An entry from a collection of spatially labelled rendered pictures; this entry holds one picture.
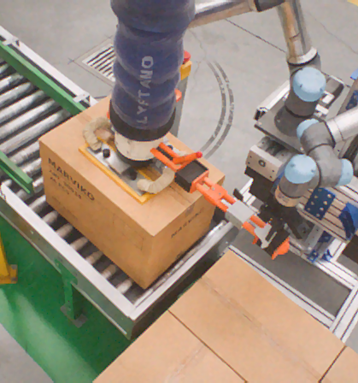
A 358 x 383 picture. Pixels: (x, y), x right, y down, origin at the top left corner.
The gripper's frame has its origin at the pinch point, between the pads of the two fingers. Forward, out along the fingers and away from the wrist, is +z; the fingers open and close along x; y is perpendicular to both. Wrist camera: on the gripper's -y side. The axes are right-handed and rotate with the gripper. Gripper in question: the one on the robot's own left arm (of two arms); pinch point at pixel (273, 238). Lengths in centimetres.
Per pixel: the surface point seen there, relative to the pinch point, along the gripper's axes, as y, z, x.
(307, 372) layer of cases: -35, 53, 0
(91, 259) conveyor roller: 56, 53, 26
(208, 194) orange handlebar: 25.2, -1.2, 3.1
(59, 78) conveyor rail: 145, 49, -31
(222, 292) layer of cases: 9, 54, -2
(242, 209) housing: 13.6, -1.4, -0.3
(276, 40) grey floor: 128, 107, -231
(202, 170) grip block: 33.3, -1.4, -2.8
